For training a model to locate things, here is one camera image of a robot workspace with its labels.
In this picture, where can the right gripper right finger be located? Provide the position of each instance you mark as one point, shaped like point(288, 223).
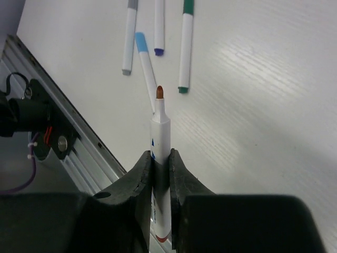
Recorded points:
point(203, 221)

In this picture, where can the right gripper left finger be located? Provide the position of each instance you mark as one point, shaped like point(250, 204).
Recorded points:
point(117, 219)

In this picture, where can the dark red cap pen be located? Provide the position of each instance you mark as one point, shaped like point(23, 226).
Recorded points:
point(160, 130)

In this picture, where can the light blue cap pen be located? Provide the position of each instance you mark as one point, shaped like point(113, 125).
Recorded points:
point(147, 67)

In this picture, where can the dark green cap pen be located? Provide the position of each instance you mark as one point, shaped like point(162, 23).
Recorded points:
point(186, 46)

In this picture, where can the purple cap pen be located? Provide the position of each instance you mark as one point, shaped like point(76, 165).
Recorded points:
point(159, 43)

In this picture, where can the grey cap pen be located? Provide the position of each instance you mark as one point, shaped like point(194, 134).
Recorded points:
point(129, 37)

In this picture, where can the aluminium front rail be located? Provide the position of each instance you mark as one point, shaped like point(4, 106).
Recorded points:
point(90, 164)

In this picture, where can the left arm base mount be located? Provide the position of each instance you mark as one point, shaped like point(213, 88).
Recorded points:
point(37, 112)

